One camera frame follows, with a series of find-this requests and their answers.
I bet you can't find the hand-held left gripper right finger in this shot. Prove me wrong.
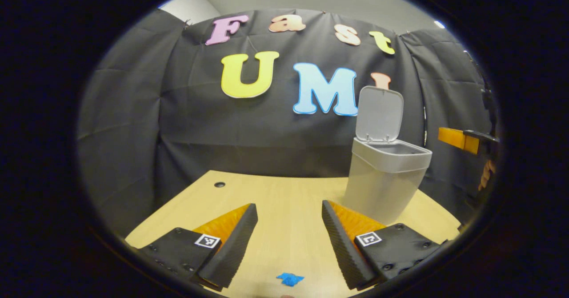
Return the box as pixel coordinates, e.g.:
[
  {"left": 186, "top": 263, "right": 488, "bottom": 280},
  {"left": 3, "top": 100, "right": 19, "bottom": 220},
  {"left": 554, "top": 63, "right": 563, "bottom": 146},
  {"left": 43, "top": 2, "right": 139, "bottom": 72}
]
[{"left": 322, "top": 200, "right": 445, "bottom": 290}]

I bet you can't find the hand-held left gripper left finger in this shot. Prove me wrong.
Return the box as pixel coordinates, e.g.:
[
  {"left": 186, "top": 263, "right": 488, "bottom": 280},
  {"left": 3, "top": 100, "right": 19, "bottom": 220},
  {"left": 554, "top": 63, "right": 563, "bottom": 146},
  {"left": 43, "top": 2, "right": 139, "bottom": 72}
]
[{"left": 133, "top": 203, "right": 258, "bottom": 290}]

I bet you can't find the blue paper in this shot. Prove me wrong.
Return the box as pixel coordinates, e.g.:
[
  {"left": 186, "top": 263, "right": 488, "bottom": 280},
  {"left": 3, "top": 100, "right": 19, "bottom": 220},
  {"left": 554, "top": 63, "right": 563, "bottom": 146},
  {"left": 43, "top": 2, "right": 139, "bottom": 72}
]
[{"left": 276, "top": 273, "right": 305, "bottom": 287}]

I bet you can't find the white desktop garbage bin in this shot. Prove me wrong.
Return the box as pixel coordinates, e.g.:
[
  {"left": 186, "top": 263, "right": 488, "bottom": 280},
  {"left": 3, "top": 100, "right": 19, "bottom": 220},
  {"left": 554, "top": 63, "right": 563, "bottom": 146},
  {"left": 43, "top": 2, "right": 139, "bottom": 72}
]
[{"left": 343, "top": 86, "right": 433, "bottom": 226}]

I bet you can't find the wooden desktop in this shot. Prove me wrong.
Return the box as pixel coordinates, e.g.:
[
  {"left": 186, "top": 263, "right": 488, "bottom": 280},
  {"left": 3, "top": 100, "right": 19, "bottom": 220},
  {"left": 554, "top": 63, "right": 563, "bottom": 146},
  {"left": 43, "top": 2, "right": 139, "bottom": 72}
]
[{"left": 124, "top": 170, "right": 462, "bottom": 298}]

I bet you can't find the black backdrop cloth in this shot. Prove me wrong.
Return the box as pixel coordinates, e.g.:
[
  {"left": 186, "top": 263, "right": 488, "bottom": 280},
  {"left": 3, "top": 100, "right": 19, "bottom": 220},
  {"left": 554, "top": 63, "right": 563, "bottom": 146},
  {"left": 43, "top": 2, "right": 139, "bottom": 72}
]
[{"left": 76, "top": 8, "right": 498, "bottom": 238}]

